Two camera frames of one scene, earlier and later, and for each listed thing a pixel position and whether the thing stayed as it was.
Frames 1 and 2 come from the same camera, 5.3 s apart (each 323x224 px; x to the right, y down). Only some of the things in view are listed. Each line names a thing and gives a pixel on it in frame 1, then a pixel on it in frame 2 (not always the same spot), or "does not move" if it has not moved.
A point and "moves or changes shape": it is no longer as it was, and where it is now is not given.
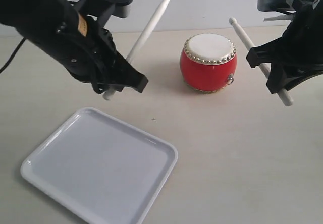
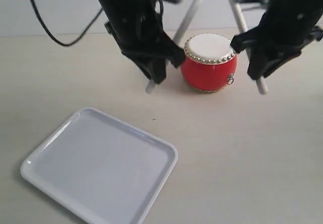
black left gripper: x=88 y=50 -> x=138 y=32
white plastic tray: x=103 y=170 does not move
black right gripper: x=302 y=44 -> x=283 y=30
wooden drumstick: x=266 y=69 -> x=261 y=85
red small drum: x=208 y=62 does not move
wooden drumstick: x=147 y=31 moves or changes shape
